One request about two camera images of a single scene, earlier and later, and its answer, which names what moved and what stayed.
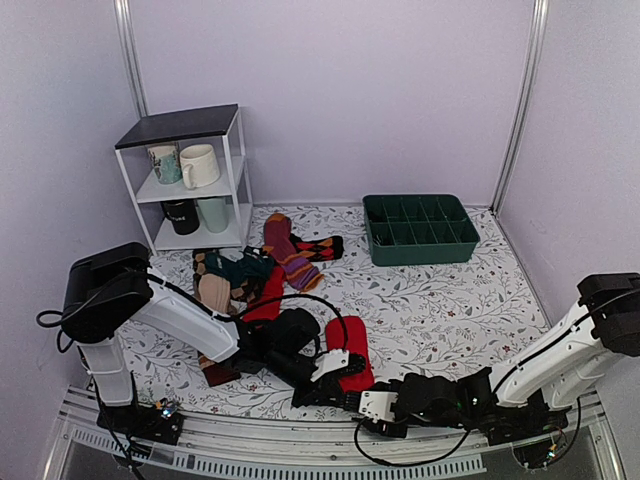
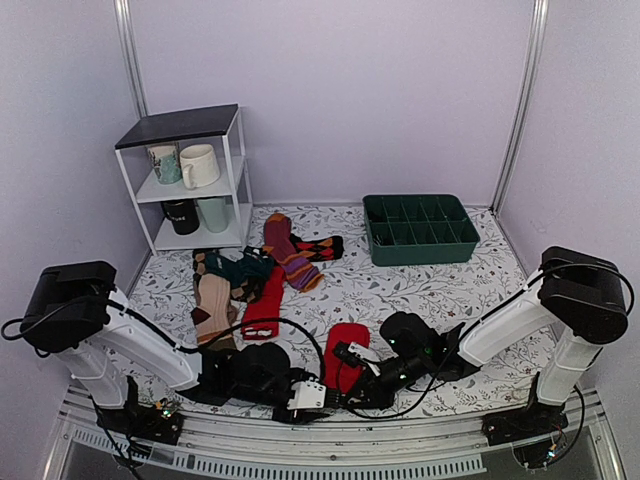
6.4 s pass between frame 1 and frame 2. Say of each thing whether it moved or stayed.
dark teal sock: stayed
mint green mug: stayed
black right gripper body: moved
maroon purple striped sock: stayed
